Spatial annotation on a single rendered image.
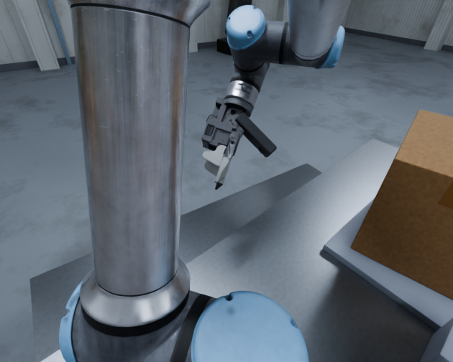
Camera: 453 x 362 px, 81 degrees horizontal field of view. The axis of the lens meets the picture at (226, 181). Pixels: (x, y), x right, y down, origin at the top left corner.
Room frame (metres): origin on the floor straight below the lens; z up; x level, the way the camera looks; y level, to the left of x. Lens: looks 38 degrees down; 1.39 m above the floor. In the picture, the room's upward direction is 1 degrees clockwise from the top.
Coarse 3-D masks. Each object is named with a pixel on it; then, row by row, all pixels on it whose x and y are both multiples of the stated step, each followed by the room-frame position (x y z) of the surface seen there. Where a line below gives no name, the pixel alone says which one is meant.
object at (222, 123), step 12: (216, 108) 0.59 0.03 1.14; (228, 108) 0.58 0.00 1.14; (240, 108) 0.58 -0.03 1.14; (216, 120) 0.54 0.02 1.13; (228, 120) 0.56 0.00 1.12; (204, 132) 0.52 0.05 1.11; (216, 132) 0.52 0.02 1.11; (228, 132) 0.52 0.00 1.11; (240, 132) 0.52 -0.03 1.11; (204, 144) 0.53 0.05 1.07; (216, 144) 0.50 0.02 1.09
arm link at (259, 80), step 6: (234, 66) 0.63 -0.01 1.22; (264, 66) 0.63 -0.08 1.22; (234, 72) 0.64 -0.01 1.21; (240, 72) 0.62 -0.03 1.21; (252, 72) 0.61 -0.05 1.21; (258, 72) 0.62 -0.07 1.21; (264, 72) 0.64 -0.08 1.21; (234, 78) 0.62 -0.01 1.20; (240, 78) 0.61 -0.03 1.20; (246, 78) 0.61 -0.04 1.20; (252, 78) 0.61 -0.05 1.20; (258, 78) 0.62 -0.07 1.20; (264, 78) 0.65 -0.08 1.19; (252, 84) 0.60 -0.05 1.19; (258, 84) 0.62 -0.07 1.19; (258, 90) 0.61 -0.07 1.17
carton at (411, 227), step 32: (416, 128) 0.54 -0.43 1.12; (448, 128) 0.55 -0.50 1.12; (416, 160) 0.41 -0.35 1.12; (448, 160) 0.41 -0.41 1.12; (384, 192) 0.41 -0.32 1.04; (416, 192) 0.38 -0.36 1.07; (448, 192) 0.36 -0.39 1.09; (384, 224) 0.39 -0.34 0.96; (416, 224) 0.37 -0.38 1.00; (448, 224) 0.34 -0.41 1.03; (384, 256) 0.38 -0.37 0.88; (416, 256) 0.35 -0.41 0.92; (448, 256) 0.32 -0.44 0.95; (448, 288) 0.30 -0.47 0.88
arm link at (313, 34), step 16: (288, 0) 0.36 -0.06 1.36; (304, 0) 0.31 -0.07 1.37; (320, 0) 0.30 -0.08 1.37; (336, 0) 0.31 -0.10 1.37; (288, 16) 0.41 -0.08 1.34; (304, 16) 0.34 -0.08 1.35; (320, 16) 0.34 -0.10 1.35; (336, 16) 0.35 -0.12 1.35; (288, 32) 0.55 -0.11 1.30; (304, 32) 0.39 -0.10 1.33; (320, 32) 0.38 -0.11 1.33; (336, 32) 0.43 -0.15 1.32; (288, 48) 0.54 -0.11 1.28; (304, 48) 0.45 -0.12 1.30; (320, 48) 0.45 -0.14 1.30; (336, 48) 0.52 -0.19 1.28; (288, 64) 0.56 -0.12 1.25; (304, 64) 0.54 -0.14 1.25; (320, 64) 0.53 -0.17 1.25; (336, 64) 0.53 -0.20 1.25
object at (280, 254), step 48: (384, 144) 0.98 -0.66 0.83; (336, 192) 0.66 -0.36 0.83; (240, 240) 0.45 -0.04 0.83; (288, 240) 0.46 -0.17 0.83; (192, 288) 0.31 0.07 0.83; (240, 288) 0.32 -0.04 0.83; (288, 288) 0.32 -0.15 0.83; (336, 288) 0.32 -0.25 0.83; (336, 336) 0.22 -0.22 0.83; (384, 336) 0.22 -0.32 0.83
